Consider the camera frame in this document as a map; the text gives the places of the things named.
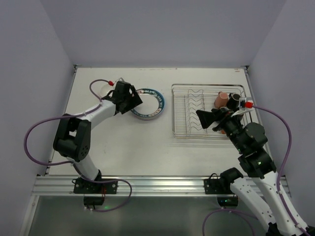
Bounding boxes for orange bowl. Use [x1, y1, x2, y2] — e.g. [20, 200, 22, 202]
[99, 84, 115, 98]

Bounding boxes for black mug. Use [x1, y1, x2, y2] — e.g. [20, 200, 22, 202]
[226, 93, 241, 110]

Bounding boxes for pink mug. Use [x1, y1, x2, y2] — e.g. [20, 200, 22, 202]
[214, 91, 229, 109]

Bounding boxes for dark teal plate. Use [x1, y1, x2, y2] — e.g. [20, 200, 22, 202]
[130, 88, 165, 120]

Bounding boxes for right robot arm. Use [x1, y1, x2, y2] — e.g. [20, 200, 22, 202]
[196, 108, 315, 236]

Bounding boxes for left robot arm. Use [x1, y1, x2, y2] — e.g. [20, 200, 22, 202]
[53, 81, 142, 182]

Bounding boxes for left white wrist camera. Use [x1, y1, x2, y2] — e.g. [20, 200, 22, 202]
[108, 77, 125, 87]

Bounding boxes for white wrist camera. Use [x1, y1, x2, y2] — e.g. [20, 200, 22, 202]
[231, 97, 254, 117]
[108, 77, 125, 87]

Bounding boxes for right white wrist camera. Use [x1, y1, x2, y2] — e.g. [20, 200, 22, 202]
[231, 97, 254, 117]

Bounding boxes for wire dish rack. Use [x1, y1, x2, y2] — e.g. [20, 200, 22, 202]
[171, 84, 246, 140]

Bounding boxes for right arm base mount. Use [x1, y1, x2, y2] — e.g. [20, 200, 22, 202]
[203, 173, 239, 208]

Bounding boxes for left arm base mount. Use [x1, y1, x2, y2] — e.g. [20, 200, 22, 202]
[72, 177, 118, 209]

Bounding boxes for aluminium mounting rail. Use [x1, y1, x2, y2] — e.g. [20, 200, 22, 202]
[31, 175, 207, 197]

